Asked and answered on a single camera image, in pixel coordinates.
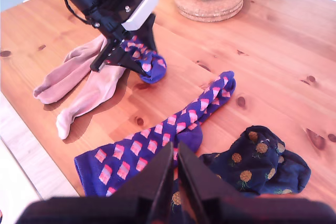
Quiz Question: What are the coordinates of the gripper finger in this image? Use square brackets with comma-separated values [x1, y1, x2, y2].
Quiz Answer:
[110, 141, 175, 224]
[138, 14, 158, 53]
[177, 141, 245, 224]
[104, 48, 148, 77]

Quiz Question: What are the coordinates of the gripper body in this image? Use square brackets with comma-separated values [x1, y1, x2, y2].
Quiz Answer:
[70, 0, 132, 73]

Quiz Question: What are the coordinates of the purple sock with pink squares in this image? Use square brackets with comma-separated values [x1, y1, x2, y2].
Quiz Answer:
[119, 35, 167, 84]
[73, 70, 236, 198]

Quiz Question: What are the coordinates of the plain pink ribbed sock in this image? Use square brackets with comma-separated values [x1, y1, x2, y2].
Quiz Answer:
[33, 36, 109, 105]
[56, 65, 128, 141]

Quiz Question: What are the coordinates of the navy sock with brown dots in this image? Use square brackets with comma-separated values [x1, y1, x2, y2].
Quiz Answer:
[170, 150, 312, 224]
[198, 125, 287, 196]

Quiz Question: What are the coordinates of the arm grey camera box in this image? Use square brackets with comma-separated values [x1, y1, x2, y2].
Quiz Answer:
[101, 0, 160, 32]

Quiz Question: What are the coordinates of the black cable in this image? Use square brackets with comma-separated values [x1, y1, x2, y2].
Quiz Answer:
[54, 0, 92, 27]

